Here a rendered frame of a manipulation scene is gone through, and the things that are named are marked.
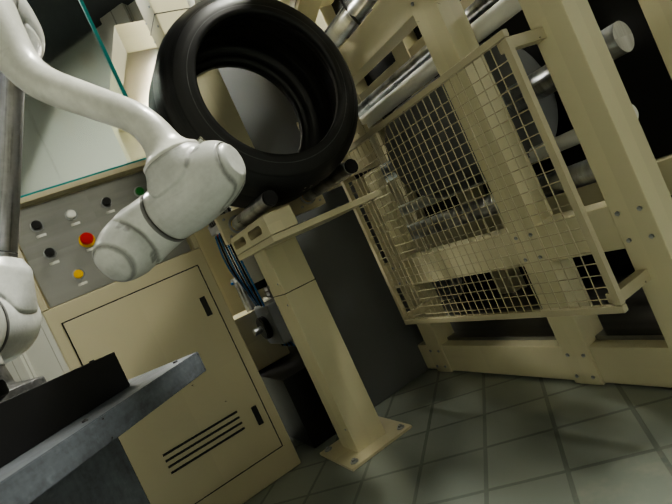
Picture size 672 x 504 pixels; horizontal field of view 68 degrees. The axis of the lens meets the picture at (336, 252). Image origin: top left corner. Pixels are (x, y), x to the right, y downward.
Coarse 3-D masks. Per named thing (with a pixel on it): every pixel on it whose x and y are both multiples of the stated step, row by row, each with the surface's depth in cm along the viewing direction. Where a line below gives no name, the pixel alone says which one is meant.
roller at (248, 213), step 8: (264, 192) 134; (272, 192) 134; (256, 200) 138; (264, 200) 133; (272, 200) 134; (248, 208) 145; (256, 208) 140; (264, 208) 137; (240, 216) 153; (248, 216) 148; (256, 216) 145; (232, 224) 162; (240, 224) 157; (248, 224) 157
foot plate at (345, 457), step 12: (384, 420) 190; (396, 432) 175; (336, 444) 188; (372, 444) 174; (384, 444) 170; (324, 456) 183; (336, 456) 178; (348, 456) 174; (360, 456) 170; (372, 456) 168; (348, 468) 166
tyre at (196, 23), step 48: (240, 0) 138; (192, 48) 129; (240, 48) 166; (288, 48) 165; (336, 48) 149; (192, 96) 127; (288, 96) 173; (336, 96) 148; (240, 144) 130; (336, 144) 144; (240, 192) 139; (288, 192) 141
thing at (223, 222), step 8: (296, 200) 175; (304, 200) 176; (312, 200) 178; (320, 200) 179; (240, 208) 166; (272, 208) 171; (296, 208) 175; (304, 208) 176; (312, 208) 178; (224, 216) 163; (232, 216) 164; (216, 224) 164; (224, 224) 163; (224, 232) 162; (232, 232) 164; (224, 240) 163
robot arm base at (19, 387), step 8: (0, 368) 77; (0, 376) 76; (8, 376) 78; (40, 376) 79; (0, 384) 72; (8, 384) 77; (16, 384) 77; (24, 384) 77; (32, 384) 78; (40, 384) 78; (0, 392) 73; (8, 392) 71; (16, 392) 76; (0, 400) 72
